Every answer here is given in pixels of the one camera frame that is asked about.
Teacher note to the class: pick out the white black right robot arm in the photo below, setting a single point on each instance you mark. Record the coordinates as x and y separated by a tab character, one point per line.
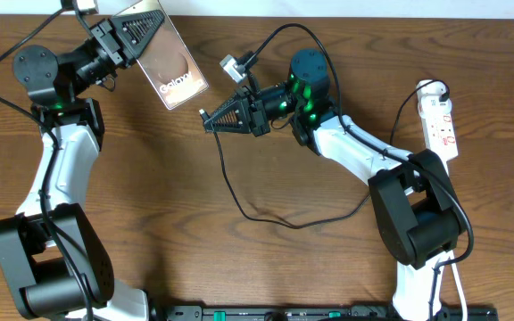
418	215

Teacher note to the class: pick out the white power strip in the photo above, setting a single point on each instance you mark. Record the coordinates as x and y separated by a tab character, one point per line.
438	129

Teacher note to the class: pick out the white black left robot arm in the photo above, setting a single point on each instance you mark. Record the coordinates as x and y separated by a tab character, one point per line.
53	261

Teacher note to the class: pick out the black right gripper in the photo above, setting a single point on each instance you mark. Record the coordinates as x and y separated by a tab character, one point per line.
250	112

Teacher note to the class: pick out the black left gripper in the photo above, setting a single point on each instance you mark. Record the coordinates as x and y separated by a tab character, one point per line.
105	35

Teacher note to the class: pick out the smartphone with Galaxy screen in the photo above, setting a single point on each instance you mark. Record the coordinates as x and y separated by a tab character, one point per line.
166	61

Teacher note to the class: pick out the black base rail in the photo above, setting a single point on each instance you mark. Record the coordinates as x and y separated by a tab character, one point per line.
376	311

